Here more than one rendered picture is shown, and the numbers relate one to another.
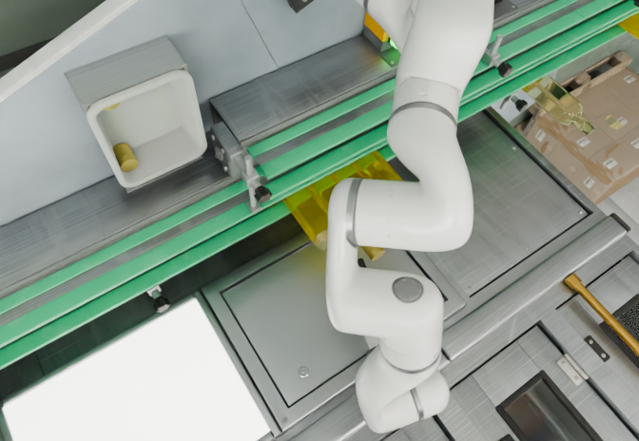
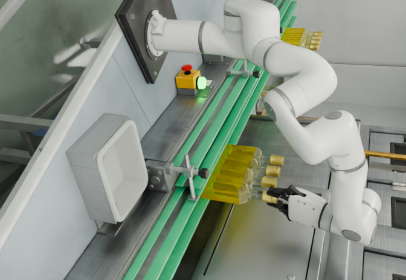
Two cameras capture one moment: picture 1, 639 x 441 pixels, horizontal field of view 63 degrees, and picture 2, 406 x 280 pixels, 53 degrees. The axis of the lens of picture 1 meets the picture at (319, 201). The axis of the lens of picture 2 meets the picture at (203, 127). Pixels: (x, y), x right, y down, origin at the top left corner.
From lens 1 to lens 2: 57 cm
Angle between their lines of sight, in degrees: 31
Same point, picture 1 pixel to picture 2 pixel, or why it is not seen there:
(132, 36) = (90, 117)
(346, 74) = (189, 110)
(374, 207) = (292, 89)
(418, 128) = (284, 48)
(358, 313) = (323, 137)
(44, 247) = not seen: outside the picture
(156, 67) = (115, 124)
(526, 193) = not seen: hidden behind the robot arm
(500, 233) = not seen: hidden behind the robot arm
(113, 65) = (90, 135)
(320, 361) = (293, 265)
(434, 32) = (260, 14)
